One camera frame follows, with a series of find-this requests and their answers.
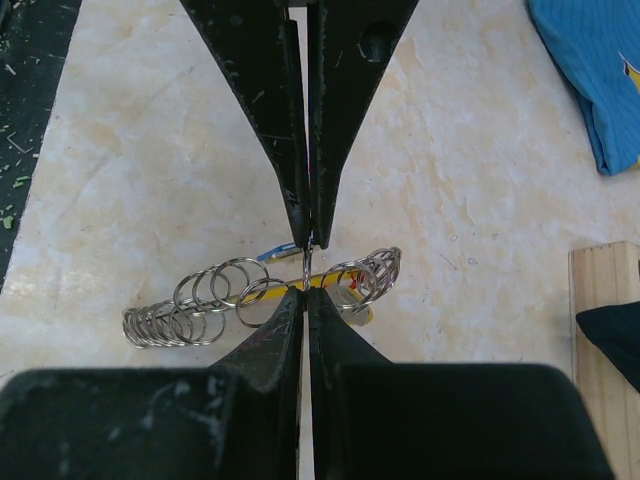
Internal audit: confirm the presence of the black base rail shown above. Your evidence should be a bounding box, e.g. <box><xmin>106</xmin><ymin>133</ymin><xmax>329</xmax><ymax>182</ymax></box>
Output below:
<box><xmin>1</xmin><ymin>0</ymin><xmax>81</xmax><ymax>279</ymax></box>

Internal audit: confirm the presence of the metal key organizer ring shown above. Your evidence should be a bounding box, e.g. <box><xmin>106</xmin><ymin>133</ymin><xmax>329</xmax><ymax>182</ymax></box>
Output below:
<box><xmin>122</xmin><ymin>245</ymin><xmax>404</xmax><ymax>349</ymax></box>

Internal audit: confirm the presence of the dark navy tank top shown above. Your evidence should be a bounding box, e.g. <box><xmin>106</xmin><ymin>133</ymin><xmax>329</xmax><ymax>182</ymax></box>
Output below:
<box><xmin>576</xmin><ymin>302</ymin><xmax>640</xmax><ymax>391</ymax></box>

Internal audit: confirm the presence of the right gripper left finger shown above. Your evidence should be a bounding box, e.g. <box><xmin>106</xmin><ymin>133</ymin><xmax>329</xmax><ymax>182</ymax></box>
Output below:
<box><xmin>1</xmin><ymin>288</ymin><xmax>304</xmax><ymax>479</ymax></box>

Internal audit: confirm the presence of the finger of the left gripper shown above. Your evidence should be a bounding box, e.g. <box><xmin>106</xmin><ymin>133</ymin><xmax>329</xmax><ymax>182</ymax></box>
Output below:
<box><xmin>307</xmin><ymin>0</ymin><xmax>418</xmax><ymax>249</ymax></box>
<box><xmin>182</xmin><ymin>0</ymin><xmax>308</xmax><ymax>248</ymax></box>

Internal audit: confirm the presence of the blue pikachu shirt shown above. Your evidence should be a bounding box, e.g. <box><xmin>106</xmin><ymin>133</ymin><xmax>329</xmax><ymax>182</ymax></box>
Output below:
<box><xmin>527</xmin><ymin>1</ymin><xmax>639</xmax><ymax>176</ymax></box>

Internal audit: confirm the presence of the wooden clothes rack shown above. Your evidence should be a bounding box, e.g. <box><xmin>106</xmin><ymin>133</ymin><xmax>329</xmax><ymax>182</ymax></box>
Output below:
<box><xmin>569</xmin><ymin>241</ymin><xmax>639</xmax><ymax>479</ymax></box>

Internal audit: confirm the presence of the blue key tag with key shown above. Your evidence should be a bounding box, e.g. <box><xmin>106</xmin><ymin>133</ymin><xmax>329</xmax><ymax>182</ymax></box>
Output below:
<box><xmin>256</xmin><ymin>243</ymin><xmax>299</xmax><ymax>264</ymax></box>

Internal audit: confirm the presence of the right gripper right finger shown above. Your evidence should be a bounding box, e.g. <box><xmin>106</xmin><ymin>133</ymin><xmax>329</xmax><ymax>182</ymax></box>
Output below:
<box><xmin>307</xmin><ymin>288</ymin><xmax>614</xmax><ymax>479</ymax></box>

